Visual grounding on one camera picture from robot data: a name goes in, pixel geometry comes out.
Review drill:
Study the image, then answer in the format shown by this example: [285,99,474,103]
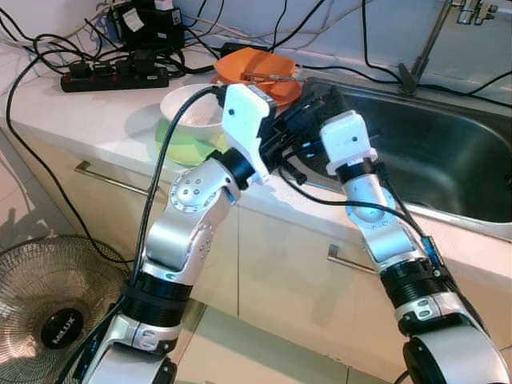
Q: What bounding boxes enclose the green plate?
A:
[154,118,233,167]

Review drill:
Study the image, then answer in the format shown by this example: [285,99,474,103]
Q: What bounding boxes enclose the white bowl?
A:
[160,83,227,142]

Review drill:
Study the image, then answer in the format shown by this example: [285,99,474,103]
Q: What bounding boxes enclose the beige kitchen cabinet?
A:
[0,128,512,384]

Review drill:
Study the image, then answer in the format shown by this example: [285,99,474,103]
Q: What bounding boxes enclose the orange plate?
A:
[212,72,305,109]

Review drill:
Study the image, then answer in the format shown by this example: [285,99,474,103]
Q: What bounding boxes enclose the metal spoon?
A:
[244,70,303,84]

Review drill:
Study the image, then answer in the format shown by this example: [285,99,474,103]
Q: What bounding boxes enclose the metal sink faucet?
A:
[398,0,501,95]

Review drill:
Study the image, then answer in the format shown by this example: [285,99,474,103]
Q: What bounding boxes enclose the stainless steel sink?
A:
[296,76,512,241]

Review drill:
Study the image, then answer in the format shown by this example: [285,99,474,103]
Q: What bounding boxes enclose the black charger box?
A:
[108,0,186,53]

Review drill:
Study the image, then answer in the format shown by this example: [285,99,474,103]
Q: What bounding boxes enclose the black power strip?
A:
[61,60,170,93]

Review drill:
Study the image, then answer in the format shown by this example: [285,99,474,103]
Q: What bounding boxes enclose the metal floor fan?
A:
[0,234,133,383]

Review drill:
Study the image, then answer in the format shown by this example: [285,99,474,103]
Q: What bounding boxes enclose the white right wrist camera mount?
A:
[318,110,378,170]

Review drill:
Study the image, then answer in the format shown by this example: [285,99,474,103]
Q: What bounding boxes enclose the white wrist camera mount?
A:
[222,82,278,186]
[318,110,378,170]

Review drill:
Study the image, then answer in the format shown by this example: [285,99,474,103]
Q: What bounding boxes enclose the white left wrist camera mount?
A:
[222,82,278,186]

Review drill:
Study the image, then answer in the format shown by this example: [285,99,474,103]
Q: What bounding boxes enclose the black wall cable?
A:
[360,0,417,85]

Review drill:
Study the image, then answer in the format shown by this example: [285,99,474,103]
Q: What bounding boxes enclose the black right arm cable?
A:
[276,160,449,281]

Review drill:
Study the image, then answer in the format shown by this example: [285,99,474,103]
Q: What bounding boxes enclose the metal bar cabinet handle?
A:
[74,160,153,197]
[326,242,377,277]

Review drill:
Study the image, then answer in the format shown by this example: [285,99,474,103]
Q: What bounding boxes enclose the black hanging power cable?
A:
[4,56,133,265]

